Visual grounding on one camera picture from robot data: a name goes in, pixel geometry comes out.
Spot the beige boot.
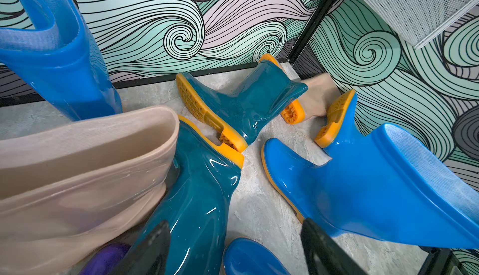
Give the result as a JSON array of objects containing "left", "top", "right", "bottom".
[
  {"left": 1, "top": 106, "right": 180, "bottom": 275},
  {"left": 281, "top": 73, "right": 341, "bottom": 125}
]

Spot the blue boot front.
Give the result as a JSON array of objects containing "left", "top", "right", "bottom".
[{"left": 223, "top": 238, "right": 290, "bottom": 275}]

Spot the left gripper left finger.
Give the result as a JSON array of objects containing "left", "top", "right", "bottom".
[{"left": 109, "top": 220, "right": 171, "bottom": 275}]

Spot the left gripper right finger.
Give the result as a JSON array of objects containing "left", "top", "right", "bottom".
[{"left": 301, "top": 218, "right": 367, "bottom": 275}]

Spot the beige boot left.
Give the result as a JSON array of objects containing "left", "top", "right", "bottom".
[{"left": 1, "top": 106, "right": 180, "bottom": 275}]

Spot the purple boot rear left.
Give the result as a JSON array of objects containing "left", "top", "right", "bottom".
[{"left": 79, "top": 243, "right": 131, "bottom": 275}]

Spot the beige boot rear right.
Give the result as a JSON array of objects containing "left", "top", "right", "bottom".
[{"left": 281, "top": 73, "right": 341, "bottom": 125}]

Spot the teal boot center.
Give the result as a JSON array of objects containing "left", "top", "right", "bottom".
[{"left": 132, "top": 117, "right": 244, "bottom": 275}]

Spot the teal boot rear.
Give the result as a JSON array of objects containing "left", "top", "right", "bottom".
[{"left": 175, "top": 54, "right": 308, "bottom": 153}]

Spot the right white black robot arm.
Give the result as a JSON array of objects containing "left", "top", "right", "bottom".
[{"left": 418, "top": 246, "right": 475, "bottom": 275}]

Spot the white mesh wall basket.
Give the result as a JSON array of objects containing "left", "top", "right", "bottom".
[{"left": 363, "top": 0, "right": 479, "bottom": 49}]

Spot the blue boot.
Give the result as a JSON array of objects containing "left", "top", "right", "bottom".
[
  {"left": 223, "top": 238, "right": 290, "bottom": 275},
  {"left": 261, "top": 90, "right": 479, "bottom": 249},
  {"left": 1, "top": 0, "right": 123, "bottom": 121}
]

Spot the teal boot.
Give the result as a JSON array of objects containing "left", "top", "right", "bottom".
[
  {"left": 175, "top": 54, "right": 308, "bottom": 153},
  {"left": 132, "top": 117, "right": 244, "bottom": 275}
]

